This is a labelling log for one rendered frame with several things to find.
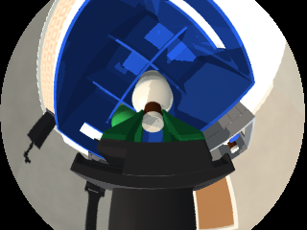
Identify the blue bottle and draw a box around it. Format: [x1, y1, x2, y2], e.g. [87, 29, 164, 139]
[229, 134, 239, 143]

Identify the green bottle with pale green label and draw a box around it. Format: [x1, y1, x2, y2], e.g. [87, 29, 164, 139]
[111, 103, 137, 126]

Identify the white bottle with grey label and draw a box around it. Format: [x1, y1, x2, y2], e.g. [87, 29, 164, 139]
[132, 70, 174, 132]

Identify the cream bottle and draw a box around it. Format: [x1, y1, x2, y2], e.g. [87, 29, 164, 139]
[223, 141, 239, 152]

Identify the dark blue crate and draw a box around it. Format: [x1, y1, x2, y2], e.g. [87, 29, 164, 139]
[54, 0, 255, 159]

